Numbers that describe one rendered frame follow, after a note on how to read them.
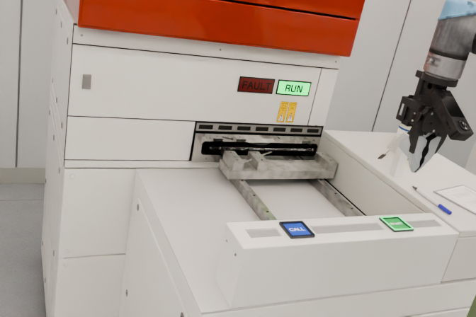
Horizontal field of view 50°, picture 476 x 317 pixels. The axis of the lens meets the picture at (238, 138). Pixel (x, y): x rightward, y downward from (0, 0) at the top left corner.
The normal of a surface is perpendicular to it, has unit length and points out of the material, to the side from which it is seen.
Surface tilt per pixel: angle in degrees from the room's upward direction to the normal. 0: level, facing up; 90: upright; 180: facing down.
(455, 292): 90
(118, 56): 90
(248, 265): 90
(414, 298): 90
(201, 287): 0
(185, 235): 0
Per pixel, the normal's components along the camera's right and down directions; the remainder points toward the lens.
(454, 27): -0.62, 0.16
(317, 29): 0.37, 0.39
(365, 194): -0.91, -0.03
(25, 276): 0.18, -0.92
